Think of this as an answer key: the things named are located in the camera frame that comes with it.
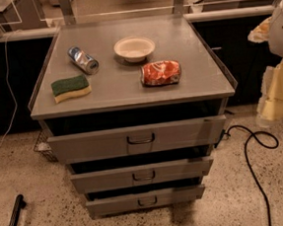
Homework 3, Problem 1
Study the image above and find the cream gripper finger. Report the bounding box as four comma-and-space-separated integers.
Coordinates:
256, 59, 283, 128
248, 18, 271, 43

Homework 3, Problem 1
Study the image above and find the grey top drawer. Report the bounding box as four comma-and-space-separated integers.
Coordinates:
47, 114, 226, 164

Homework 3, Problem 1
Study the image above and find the grey drawer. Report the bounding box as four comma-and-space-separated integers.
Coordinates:
70, 157, 213, 194
85, 185, 205, 218
47, 114, 226, 164

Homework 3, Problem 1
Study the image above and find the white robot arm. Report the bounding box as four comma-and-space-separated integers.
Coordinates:
248, 0, 283, 128

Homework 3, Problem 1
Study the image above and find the grey metal drawer cabinet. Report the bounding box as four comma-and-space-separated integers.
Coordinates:
21, 9, 249, 225

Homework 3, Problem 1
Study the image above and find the grey middle drawer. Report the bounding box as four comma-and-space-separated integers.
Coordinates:
70, 157, 213, 194

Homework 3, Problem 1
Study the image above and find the grey bottom drawer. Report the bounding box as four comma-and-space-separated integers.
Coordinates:
85, 185, 205, 218

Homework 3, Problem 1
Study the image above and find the crushed orange soda can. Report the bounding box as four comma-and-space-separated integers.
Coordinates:
140, 60, 181, 87

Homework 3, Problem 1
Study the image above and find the white paper bowl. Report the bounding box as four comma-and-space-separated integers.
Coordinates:
114, 37, 156, 63

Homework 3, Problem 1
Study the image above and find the blue silver soda can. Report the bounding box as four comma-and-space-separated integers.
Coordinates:
68, 46, 99, 75

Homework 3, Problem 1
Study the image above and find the green and yellow sponge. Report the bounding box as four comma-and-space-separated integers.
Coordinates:
51, 75, 92, 104

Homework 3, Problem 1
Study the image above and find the black bar on floor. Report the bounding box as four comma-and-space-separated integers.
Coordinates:
9, 194, 26, 226

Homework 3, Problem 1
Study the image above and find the black floor cable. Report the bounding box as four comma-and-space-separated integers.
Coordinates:
222, 121, 283, 226

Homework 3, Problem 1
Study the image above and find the wire mesh basket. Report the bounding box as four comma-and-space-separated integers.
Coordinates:
34, 131, 57, 163

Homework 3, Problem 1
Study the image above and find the white hanging cable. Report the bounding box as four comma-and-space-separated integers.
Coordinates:
0, 30, 28, 178

